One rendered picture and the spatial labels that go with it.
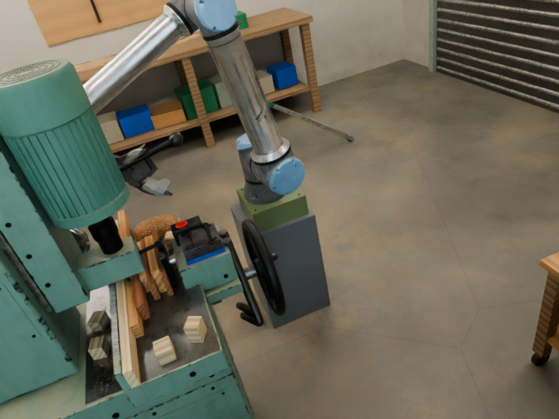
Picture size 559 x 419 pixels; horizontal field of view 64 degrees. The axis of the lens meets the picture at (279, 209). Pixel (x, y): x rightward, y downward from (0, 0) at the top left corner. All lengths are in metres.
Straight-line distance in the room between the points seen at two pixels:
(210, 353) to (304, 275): 1.13
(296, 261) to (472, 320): 0.81
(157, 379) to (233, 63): 0.92
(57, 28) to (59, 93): 3.41
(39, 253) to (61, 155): 0.23
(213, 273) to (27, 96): 0.57
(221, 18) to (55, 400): 1.08
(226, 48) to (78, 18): 2.97
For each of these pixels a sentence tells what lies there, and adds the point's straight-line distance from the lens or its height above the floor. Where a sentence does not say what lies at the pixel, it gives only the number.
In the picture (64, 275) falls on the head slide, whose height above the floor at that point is 1.06.
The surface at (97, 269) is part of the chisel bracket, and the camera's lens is 1.15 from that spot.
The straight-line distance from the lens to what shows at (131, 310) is 1.11.
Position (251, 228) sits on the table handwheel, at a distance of 1.19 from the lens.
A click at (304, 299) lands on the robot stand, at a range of 2.15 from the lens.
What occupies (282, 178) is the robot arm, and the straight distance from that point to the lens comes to 1.60.
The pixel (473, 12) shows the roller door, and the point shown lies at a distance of 4.41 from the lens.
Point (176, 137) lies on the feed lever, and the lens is 1.17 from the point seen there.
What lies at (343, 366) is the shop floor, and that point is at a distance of 2.02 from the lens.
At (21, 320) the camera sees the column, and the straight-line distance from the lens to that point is 1.13.
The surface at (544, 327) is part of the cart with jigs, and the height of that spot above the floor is 0.23.
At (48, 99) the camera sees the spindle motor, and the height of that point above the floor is 1.43.
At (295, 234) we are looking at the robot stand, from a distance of 1.90.
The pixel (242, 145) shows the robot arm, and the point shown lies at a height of 0.91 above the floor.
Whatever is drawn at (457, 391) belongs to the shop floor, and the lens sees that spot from 1.97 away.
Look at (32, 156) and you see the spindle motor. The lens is 0.97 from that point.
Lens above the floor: 1.64
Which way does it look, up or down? 34 degrees down
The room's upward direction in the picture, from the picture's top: 13 degrees counter-clockwise
